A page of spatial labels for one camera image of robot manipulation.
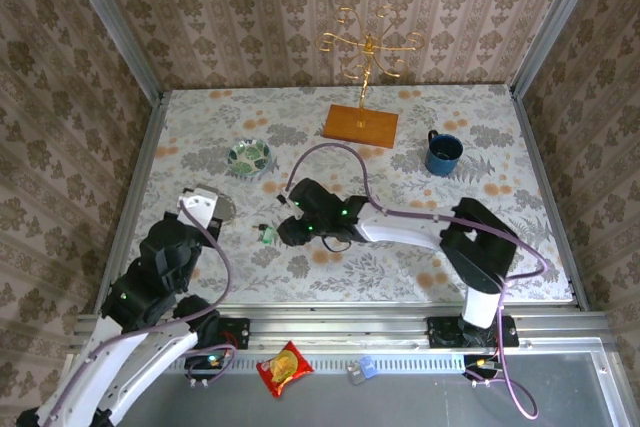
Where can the aluminium table side rail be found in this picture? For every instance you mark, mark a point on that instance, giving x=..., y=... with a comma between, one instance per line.
x=145, y=157
x=540, y=162

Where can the green leaf pattern bowl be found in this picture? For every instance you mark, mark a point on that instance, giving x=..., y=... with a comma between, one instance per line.
x=249, y=157

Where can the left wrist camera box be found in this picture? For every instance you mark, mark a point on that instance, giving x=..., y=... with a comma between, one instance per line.
x=200, y=204

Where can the aluminium frame corner post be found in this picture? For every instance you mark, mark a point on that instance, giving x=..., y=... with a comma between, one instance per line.
x=110, y=22
x=555, y=22

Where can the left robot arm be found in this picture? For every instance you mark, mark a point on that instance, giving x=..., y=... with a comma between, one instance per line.
x=125, y=362

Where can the grey metal tray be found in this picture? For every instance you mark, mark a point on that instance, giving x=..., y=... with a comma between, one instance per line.
x=400, y=402

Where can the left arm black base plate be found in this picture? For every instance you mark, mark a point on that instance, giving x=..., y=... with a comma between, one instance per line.
x=240, y=333

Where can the aluminium frame cross rail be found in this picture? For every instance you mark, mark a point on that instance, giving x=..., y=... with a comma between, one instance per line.
x=340, y=332

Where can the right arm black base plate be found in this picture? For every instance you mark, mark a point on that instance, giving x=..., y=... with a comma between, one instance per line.
x=439, y=336

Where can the red snack packet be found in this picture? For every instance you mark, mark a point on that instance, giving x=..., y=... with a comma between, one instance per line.
x=284, y=368

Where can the dark blue mug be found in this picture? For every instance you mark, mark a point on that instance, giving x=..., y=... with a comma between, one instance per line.
x=442, y=154

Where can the key with green tag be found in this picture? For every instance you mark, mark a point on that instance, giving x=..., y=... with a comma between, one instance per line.
x=268, y=234

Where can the small grey packet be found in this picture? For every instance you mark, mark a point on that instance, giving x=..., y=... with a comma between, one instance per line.
x=355, y=376

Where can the small blue packet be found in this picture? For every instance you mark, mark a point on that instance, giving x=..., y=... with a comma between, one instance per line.
x=369, y=366

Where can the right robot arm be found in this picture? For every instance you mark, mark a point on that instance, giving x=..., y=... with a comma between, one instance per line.
x=400, y=229

